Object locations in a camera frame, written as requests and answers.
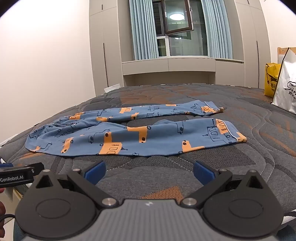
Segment beige built-in wardrobe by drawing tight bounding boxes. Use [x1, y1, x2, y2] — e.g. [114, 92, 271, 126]
[229, 0, 271, 89]
[89, 0, 134, 97]

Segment window with dark frame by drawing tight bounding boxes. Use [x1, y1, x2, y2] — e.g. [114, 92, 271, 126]
[151, 0, 208, 58]

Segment light blue curtain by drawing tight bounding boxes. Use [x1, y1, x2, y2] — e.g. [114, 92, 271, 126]
[201, 0, 233, 59]
[129, 0, 159, 61]

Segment yellow shopping bag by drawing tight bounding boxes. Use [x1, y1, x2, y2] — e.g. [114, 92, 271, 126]
[264, 62, 282, 98]

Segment black cable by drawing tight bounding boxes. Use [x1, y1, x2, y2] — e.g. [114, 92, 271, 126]
[0, 214, 16, 223]

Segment blue pants with orange print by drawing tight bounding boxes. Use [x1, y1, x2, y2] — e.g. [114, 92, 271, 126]
[25, 100, 247, 157]

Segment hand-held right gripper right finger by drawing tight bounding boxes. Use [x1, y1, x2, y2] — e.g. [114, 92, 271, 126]
[180, 160, 269, 209]

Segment wooden board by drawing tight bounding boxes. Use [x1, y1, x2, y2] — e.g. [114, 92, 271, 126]
[277, 46, 296, 63]

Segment white shopping bag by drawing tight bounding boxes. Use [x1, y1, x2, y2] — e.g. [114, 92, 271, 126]
[271, 47, 296, 113]

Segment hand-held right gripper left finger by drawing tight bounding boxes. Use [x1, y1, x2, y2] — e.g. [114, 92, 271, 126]
[33, 161, 119, 209]

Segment beige window ledge cabinet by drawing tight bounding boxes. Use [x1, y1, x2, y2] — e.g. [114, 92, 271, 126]
[121, 57, 245, 87]

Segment grey and orange quilted mattress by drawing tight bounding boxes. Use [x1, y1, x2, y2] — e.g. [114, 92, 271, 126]
[0, 83, 296, 241]

